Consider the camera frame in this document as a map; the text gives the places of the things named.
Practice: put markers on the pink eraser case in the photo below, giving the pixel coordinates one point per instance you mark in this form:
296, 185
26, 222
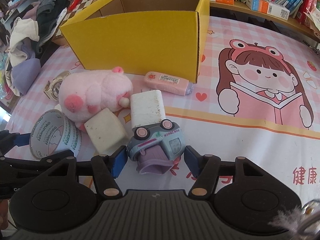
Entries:
168, 83

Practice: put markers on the pile of clothes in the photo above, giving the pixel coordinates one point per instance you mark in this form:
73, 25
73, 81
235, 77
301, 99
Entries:
30, 31

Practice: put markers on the purple grey toy truck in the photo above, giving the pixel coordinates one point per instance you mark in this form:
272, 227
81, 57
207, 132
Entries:
156, 148

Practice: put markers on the clear tape roll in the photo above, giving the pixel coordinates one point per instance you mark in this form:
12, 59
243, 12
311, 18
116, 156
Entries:
54, 133

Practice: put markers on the pink plush pig toy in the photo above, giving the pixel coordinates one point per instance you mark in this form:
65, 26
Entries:
82, 95

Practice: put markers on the cream wrist watch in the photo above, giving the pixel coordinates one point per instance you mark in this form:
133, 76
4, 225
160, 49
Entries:
52, 88

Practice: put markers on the white sponge block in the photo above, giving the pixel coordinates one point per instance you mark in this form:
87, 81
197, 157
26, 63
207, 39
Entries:
106, 132

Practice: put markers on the pink cartoon desk mat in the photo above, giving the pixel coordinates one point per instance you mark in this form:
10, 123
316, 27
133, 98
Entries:
257, 96

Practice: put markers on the yellow cardboard box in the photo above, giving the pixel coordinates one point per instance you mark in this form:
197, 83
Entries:
166, 36

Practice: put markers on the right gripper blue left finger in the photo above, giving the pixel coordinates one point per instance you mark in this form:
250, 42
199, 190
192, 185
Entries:
106, 169

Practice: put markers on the red dictionary book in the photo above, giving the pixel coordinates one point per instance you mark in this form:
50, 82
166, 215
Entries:
305, 9

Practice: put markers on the white power adapter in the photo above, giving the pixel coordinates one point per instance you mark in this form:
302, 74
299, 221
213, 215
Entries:
147, 108

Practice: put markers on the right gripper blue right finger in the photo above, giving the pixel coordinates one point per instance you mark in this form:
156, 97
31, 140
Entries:
205, 168

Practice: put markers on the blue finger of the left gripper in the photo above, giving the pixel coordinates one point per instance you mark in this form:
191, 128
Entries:
37, 161
10, 140

